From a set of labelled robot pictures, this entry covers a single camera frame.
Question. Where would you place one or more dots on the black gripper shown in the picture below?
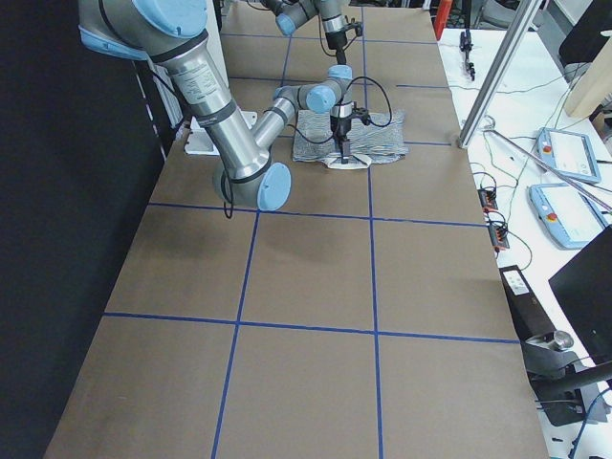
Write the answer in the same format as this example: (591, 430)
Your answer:
(340, 126)
(335, 40)

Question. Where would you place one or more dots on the navy white striped polo shirt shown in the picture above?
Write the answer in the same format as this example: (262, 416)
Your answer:
(368, 144)

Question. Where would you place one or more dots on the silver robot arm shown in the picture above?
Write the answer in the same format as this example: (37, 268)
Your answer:
(174, 35)
(291, 15)

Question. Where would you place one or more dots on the orange black connector strip far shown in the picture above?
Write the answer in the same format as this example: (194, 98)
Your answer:
(487, 198)

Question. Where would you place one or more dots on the orange black connector strip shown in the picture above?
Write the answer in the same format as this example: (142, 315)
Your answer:
(487, 198)
(498, 232)

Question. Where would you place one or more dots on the orange black connector strip near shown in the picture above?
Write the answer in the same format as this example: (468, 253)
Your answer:
(498, 232)

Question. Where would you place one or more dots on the blue teach pendant far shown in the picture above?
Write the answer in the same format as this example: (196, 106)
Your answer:
(569, 153)

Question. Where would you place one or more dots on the blue teach pendant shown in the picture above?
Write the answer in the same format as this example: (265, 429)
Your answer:
(569, 153)
(570, 219)

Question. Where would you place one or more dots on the blue teach pendant near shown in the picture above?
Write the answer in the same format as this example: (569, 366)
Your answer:
(570, 219)

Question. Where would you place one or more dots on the black box with label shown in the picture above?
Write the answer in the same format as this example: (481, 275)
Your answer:
(532, 325)

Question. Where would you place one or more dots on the black monitor corner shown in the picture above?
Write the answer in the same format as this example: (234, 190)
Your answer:
(582, 288)

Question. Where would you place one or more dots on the black camera clamp mount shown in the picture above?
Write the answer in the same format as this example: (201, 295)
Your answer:
(466, 48)

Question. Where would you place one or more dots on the aluminium camera post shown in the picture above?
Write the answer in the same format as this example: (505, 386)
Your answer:
(521, 23)

